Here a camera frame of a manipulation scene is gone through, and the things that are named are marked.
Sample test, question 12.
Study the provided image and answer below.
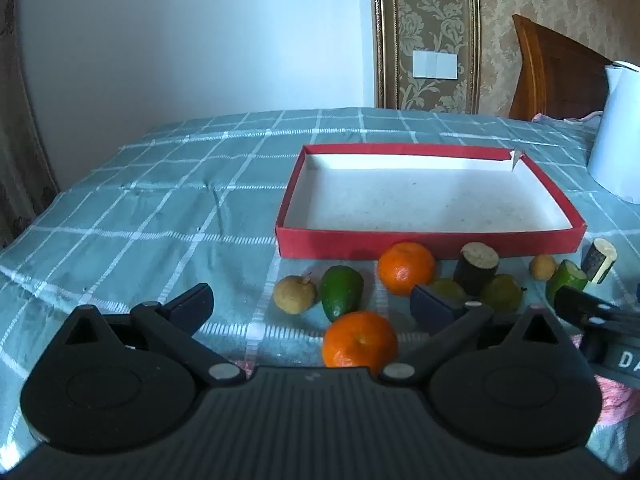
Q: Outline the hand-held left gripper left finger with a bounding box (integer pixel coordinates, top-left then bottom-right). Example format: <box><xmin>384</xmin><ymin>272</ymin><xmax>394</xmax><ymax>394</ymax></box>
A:
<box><xmin>64</xmin><ymin>282</ymin><xmax>247</xmax><ymax>387</ymax></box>

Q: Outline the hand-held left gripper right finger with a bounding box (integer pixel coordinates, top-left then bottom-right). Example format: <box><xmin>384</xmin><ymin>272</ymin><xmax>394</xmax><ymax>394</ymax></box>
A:
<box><xmin>378</xmin><ymin>284</ymin><xmax>576</xmax><ymax>382</ymax></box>

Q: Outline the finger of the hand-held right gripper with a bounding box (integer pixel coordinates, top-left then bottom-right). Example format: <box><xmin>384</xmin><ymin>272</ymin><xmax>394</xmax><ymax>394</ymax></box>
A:
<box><xmin>554</xmin><ymin>285</ymin><xmax>640</xmax><ymax>329</ymax></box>

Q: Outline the green tomato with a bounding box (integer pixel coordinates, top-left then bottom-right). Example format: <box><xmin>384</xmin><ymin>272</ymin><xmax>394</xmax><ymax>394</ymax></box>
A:
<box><xmin>430</xmin><ymin>278</ymin><xmax>469</xmax><ymax>308</ymax></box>
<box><xmin>480</xmin><ymin>273</ymin><xmax>527</xmax><ymax>313</ymax></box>

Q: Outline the green sugarcane piece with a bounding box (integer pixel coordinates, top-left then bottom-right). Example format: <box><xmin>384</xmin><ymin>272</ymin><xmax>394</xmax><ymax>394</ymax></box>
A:
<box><xmin>545</xmin><ymin>259</ymin><xmax>588</xmax><ymax>311</ymax></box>

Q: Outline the orange mandarin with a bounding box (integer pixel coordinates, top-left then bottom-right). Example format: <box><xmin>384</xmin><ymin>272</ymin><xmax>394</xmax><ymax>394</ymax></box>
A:
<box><xmin>376</xmin><ymin>241</ymin><xmax>437</xmax><ymax>297</ymax></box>
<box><xmin>321</xmin><ymin>310</ymin><xmax>399</xmax><ymax>370</ymax></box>

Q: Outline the dark sugarcane piece with cut side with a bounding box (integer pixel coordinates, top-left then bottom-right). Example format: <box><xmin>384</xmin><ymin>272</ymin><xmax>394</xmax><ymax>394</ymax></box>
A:
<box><xmin>580</xmin><ymin>237</ymin><xmax>618</xmax><ymax>283</ymax></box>

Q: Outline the tan longan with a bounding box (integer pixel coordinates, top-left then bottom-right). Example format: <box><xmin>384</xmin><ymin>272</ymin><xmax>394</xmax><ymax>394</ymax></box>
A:
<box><xmin>529</xmin><ymin>254</ymin><xmax>558</xmax><ymax>282</ymax></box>
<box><xmin>273</xmin><ymin>275</ymin><xmax>318</xmax><ymax>316</ymax></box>

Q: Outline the green avocado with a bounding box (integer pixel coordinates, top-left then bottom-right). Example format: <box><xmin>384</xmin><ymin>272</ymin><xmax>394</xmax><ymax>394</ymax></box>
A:
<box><xmin>319</xmin><ymin>265</ymin><xmax>365</xmax><ymax>323</ymax></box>

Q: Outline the red shallow cardboard box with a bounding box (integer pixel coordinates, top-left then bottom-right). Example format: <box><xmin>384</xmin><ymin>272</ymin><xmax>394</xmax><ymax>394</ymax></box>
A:
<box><xmin>275</xmin><ymin>143</ymin><xmax>587</xmax><ymax>261</ymax></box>

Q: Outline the person's right forearm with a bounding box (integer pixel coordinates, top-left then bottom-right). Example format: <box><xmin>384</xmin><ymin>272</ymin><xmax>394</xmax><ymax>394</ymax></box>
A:
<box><xmin>594</xmin><ymin>374</ymin><xmax>640</xmax><ymax>427</ymax></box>

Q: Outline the green checkered tablecloth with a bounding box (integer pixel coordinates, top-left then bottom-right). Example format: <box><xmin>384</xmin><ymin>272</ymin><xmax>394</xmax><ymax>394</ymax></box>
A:
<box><xmin>0</xmin><ymin>107</ymin><xmax>640</xmax><ymax>480</ymax></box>

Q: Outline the white electric kettle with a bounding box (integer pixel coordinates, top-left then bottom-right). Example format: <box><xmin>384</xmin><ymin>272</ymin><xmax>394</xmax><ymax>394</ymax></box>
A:
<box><xmin>586</xmin><ymin>60</ymin><xmax>640</xmax><ymax>204</ymax></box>

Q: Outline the pink cloth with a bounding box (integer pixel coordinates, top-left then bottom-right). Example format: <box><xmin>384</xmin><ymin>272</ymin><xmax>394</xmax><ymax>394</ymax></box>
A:
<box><xmin>531</xmin><ymin>111</ymin><xmax>603</xmax><ymax>123</ymax></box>

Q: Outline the brown wooden chair back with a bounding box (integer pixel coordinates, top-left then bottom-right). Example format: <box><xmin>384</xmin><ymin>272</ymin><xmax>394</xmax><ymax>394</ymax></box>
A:
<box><xmin>509</xmin><ymin>14</ymin><xmax>613</xmax><ymax>122</ymax></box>

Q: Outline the brown curtain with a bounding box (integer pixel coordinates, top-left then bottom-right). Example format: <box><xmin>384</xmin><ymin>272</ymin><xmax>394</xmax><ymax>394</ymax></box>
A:
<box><xmin>0</xmin><ymin>0</ymin><xmax>61</xmax><ymax>251</ymax></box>

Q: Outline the white wall switch panel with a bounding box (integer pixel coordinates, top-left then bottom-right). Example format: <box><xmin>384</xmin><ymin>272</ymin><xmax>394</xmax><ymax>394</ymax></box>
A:
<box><xmin>413</xmin><ymin>50</ymin><xmax>458</xmax><ymax>80</ymax></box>

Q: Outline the gold ornate wall frame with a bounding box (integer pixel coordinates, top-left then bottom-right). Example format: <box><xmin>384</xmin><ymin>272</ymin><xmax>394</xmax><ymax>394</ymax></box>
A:
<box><xmin>370</xmin><ymin>0</ymin><xmax>481</xmax><ymax>115</ymax></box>

